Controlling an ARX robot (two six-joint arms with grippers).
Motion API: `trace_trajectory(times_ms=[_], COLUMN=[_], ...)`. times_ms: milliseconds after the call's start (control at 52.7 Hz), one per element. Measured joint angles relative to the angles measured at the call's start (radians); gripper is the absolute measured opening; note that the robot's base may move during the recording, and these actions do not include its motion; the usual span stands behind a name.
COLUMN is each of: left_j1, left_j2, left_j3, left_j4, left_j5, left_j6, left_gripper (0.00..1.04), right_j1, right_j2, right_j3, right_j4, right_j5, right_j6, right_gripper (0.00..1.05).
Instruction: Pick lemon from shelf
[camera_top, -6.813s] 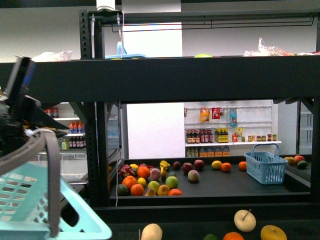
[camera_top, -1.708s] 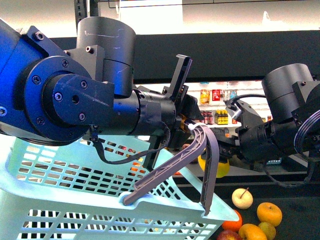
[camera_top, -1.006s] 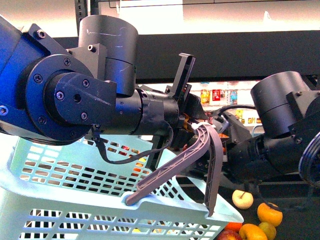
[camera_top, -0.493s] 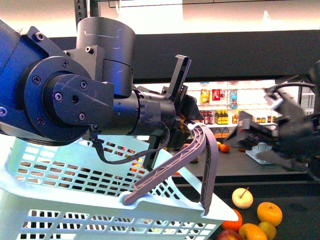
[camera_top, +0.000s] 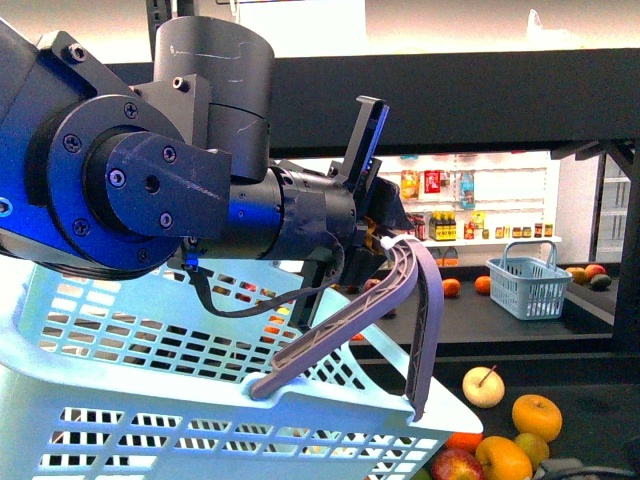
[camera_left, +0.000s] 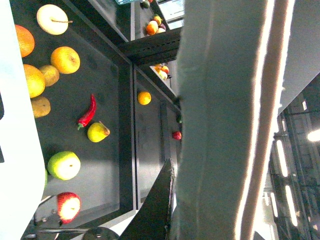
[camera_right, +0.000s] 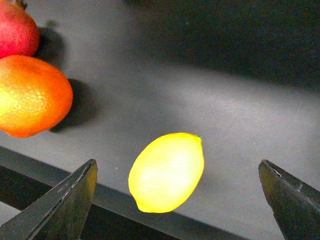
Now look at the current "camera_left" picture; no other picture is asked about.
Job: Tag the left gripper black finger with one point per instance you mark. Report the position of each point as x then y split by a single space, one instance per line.
153 220

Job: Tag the light blue shopping basket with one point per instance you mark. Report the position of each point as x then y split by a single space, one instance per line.
22 173

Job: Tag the grey basket handle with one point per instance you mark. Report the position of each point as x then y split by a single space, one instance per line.
230 68

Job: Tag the black metal shelf rack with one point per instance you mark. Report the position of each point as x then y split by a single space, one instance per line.
118 172

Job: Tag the red apple cut face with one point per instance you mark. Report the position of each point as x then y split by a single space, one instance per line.
68 206

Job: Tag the green apple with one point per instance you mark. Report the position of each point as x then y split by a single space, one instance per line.
64 165

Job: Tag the yellow pear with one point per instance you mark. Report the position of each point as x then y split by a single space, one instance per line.
97 132

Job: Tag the red chili pepper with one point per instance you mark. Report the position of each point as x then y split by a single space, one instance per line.
88 116

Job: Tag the brown kiwi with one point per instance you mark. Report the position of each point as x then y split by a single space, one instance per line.
51 74
41 106

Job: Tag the yellow orange fruit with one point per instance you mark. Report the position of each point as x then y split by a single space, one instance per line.
35 80

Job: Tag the yellow-orange apple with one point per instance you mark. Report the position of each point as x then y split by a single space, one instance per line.
65 59

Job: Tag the orange mandarin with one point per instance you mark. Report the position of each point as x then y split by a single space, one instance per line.
25 39

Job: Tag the white pear with stem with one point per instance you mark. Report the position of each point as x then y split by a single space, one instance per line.
52 19

